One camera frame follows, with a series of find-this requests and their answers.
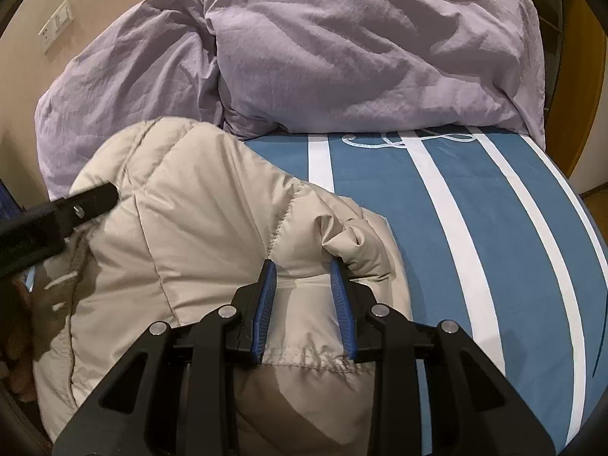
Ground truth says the white wall socket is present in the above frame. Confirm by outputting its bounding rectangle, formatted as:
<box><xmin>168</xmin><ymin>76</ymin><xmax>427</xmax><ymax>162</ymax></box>
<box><xmin>38</xmin><ymin>1</ymin><xmax>75</xmax><ymax>56</ymax></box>

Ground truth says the beige puffer jacket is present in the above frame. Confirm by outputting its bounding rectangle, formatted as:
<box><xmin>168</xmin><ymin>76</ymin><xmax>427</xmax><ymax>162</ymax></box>
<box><xmin>29</xmin><ymin>116</ymin><xmax>413</xmax><ymax>452</ymax></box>

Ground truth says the blue white striped bed sheet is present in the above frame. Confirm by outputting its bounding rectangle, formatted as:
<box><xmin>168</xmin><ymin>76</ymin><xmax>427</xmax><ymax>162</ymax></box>
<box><xmin>242</xmin><ymin>126</ymin><xmax>608</xmax><ymax>454</ymax></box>

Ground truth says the lilac duvet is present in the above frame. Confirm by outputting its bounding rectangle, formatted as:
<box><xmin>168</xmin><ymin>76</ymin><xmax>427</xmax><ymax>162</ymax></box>
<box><xmin>35</xmin><ymin>0</ymin><xmax>547</xmax><ymax>200</ymax></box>

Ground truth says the wooden furniture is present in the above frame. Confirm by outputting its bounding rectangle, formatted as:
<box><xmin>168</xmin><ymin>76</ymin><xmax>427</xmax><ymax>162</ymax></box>
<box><xmin>546</xmin><ymin>0</ymin><xmax>608</xmax><ymax>195</ymax></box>

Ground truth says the person's left hand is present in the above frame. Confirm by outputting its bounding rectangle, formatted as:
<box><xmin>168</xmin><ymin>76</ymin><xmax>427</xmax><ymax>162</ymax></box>
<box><xmin>0</xmin><ymin>279</ymin><xmax>38</xmax><ymax>396</ymax></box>

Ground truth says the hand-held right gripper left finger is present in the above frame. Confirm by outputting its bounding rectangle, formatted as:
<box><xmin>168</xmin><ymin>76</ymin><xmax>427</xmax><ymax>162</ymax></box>
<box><xmin>52</xmin><ymin>259</ymin><xmax>278</xmax><ymax>456</ymax></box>

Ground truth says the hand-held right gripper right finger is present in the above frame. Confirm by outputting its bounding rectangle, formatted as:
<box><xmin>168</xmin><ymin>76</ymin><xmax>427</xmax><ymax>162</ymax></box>
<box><xmin>329</xmin><ymin>259</ymin><xmax>554</xmax><ymax>456</ymax></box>

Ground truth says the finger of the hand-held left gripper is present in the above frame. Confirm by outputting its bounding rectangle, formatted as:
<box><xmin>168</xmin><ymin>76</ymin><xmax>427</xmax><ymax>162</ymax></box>
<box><xmin>0</xmin><ymin>179</ymin><xmax>24</xmax><ymax>214</ymax></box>
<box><xmin>63</xmin><ymin>184</ymin><xmax>120</xmax><ymax>230</ymax></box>

